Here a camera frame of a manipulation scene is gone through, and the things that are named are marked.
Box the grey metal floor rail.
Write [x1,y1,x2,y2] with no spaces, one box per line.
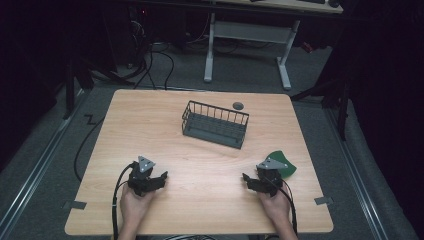
[0,89,88,239]
[326,106,390,240]

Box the thin black floor cable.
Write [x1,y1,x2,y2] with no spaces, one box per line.
[73,113,107,183]

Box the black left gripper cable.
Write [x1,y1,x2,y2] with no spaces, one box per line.
[111,161,138,240]

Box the white metal desk frame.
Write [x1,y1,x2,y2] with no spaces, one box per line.
[203,12,301,91]

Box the black tripod stand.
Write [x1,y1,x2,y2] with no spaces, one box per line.
[290,64,353,142]
[62,54,136,120]

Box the person's right hand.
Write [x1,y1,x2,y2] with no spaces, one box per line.
[258,190,292,231]

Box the grey tape strip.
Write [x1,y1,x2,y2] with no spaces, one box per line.
[61,200,88,211]
[313,196,334,206]

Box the green flat curved object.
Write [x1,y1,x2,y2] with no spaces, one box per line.
[264,150,298,180]

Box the black floor cable bundle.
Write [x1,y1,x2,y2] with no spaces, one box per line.
[128,13,176,91]

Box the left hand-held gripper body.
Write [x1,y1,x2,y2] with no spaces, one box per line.
[127,155,158,198]

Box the dark grey wire basket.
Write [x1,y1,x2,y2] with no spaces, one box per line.
[181,100,250,150]

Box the person's left hand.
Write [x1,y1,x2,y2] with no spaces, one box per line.
[119,184,156,231]

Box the light wooden desk top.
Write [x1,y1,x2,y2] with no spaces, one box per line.
[213,0,344,15]

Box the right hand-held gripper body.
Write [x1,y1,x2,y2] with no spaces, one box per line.
[255,157,289,198]

